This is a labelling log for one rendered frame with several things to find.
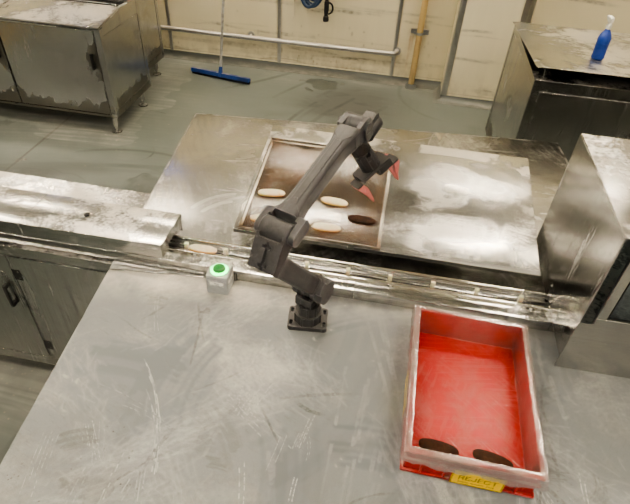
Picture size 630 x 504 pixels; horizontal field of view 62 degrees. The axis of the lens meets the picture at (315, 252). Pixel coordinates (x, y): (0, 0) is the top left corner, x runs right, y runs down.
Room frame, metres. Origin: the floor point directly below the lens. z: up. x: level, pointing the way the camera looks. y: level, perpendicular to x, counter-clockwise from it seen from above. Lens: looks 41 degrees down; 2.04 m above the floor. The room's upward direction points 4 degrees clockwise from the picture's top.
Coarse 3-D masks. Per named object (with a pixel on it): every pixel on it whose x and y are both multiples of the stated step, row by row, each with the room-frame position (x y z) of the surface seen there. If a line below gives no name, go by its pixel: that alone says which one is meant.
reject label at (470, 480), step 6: (456, 474) 0.60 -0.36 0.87; (450, 480) 0.60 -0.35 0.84; (456, 480) 0.60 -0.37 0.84; (462, 480) 0.60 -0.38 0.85; (468, 480) 0.59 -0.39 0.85; (474, 480) 0.59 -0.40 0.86; (480, 480) 0.59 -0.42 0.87; (486, 480) 0.59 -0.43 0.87; (474, 486) 0.59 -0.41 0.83; (480, 486) 0.59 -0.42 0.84; (486, 486) 0.59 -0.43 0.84; (492, 486) 0.58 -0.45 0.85; (498, 486) 0.58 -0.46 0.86
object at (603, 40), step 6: (612, 18) 3.02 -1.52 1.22; (606, 30) 3.02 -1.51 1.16; (600, 36) 3.02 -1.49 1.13; (606, 36) 3.00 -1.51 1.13; (600, 42) 3.01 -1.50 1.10; (606, 42) 3.00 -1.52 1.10; (594, 48) 3.03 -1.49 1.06; (600, 48) 3.00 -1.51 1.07; (606, 48) 3.00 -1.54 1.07; (594, 54) 3.01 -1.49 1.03; (600, 54) 2.99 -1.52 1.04; (600, 60) 3.00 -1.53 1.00
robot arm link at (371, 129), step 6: (366, 114) 1.33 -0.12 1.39; (372, 114) 1.33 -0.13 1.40; (378, 114) 1.34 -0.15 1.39; (372, 120) 1.31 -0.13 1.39; (378, 120) 1.34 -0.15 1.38; (366, 126) 1.23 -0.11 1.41; (372, 126) 1.29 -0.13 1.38; (378, 126) 1.33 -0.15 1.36; (366, 132) 1.23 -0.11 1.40; (372, 132) 1.26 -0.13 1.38; (366, 138) 1.23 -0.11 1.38; (372, 138) 1.31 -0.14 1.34
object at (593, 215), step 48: (576, 144) 1.49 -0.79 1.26; (624, 144) 1.43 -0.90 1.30; (576, 192) 1.34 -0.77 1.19; (624, 192) 1.17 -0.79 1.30; (576, 240) 1.20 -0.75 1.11; (624, 240) 0.97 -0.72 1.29; (576, 288) 1.07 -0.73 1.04; (624, 288) 0.96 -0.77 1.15; (576, 336) 0.97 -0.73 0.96; (624, 336) 0.95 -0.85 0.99
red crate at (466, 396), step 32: (448, 352) 0.99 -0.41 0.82; (480, 352) 1.00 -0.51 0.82; (512, 352) 1.01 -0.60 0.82; (416, 384) 0.87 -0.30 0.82; (448, 384) 0.88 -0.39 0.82; (480, 384) 0.89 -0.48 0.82; (512, 384) 0.89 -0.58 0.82; (416, 416) 0.77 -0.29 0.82; (448, 416) 0.78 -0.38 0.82; (480, 416) 0.78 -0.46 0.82; (512, 416) 0.79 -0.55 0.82; (480, 448) 0.69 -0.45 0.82; (512, 448) 0.70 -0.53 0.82; (448, 480) 0.60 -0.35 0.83
